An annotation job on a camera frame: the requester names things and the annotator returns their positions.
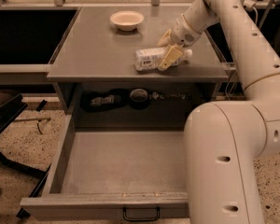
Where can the black drawer handle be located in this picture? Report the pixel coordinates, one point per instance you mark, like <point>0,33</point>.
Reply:
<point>141,214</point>

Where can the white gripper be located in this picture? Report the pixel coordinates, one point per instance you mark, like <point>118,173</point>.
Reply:
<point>183,33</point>

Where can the grey cabinet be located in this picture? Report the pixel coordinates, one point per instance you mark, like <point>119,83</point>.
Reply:
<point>98,57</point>

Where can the open grey top drawer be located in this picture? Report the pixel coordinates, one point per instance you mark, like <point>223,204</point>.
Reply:
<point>96,173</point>

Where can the black bag with object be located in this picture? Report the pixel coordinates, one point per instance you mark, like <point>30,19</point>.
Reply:
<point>104,101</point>

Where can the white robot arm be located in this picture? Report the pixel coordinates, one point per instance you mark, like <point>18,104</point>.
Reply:
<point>223,138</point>

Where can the thin rod on floor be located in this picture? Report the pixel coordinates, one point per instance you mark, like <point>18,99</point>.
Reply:
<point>32,119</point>

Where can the white bowl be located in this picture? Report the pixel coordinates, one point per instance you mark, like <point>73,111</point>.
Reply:
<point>126,20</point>

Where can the black tape roll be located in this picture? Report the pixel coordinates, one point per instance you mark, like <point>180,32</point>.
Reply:
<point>139,99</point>

